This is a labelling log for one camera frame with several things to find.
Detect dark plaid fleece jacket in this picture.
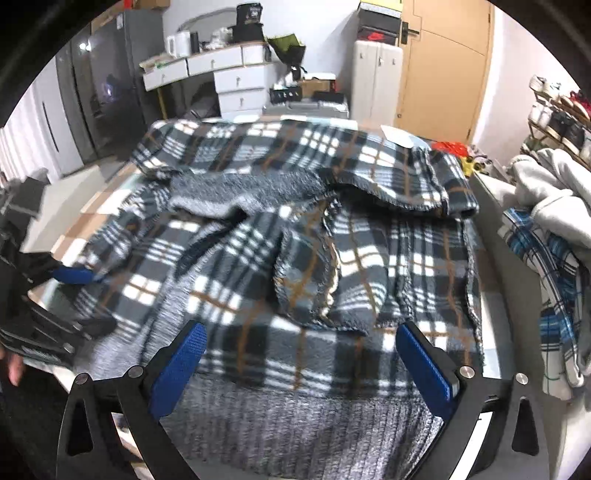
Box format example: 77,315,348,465
73,119,483,479

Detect person's left hand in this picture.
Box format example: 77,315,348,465
0,347,25,387

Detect checkered blue brown bedsheet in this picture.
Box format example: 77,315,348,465
52,119,486,397

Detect grey storage box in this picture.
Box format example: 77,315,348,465
469,173,590,479

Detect blue plaid shirt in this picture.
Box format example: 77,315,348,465
498,208,590,400

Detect dark grey refrigerator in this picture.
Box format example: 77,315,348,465
55,10,164,163

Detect white electric kettle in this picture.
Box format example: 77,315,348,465
165,31,192,58

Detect grey hoodie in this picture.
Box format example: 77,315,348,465
509,148,590,247

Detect white drawer desk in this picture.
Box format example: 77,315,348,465
143,42,283,120

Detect yellow toy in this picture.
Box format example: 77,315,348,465
460,156,481,178

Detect silver suitcase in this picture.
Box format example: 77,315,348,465
263,99,349,119

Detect cardboard box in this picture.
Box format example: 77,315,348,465
298,79,335,98

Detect wooden shoe rack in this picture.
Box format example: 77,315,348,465
521,75,590,170

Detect white low cabinet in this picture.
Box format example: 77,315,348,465
351,40,404,126

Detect black and yellow shoebox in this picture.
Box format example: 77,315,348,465
356,1,403,46

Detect tan wooden door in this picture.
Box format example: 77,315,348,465
397,0,494,142

